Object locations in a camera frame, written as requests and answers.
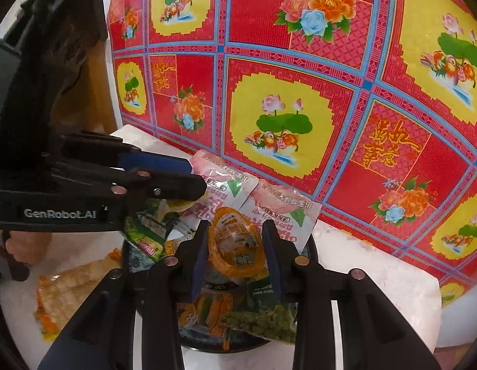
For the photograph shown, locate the orange jelly cup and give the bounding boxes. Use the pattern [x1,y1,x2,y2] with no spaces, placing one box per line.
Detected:
[208,207,266,278]

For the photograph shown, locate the colourful gummy candy bag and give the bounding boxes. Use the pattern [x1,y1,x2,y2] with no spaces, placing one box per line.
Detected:
[177,290,234,353]

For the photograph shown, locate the blue patterned ceramic plate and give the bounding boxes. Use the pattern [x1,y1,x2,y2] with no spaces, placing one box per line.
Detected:
[122,231,297,353]

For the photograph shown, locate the pink white snack bag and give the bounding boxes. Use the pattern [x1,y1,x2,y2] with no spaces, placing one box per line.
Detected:
[239,179,321,253]

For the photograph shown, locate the small green pea packet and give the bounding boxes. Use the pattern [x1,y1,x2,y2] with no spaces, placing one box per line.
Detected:
[123,199,178,262]

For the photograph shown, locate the red yellow floral cloth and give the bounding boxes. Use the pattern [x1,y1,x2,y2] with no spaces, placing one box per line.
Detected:
[108,0,477,304]

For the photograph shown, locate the pink snack packet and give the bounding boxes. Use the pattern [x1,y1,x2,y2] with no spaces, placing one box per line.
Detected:
[182,150,259,221]

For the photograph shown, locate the wooden cabinet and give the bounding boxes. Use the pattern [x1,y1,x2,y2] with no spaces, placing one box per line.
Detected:
[51,42,117,134]

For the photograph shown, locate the orange chip bag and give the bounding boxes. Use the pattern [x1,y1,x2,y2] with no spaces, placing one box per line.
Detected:
[34,249,121,343]

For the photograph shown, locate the green pea snack bag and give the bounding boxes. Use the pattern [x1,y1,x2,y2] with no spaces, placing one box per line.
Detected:
[221,276,297,344]

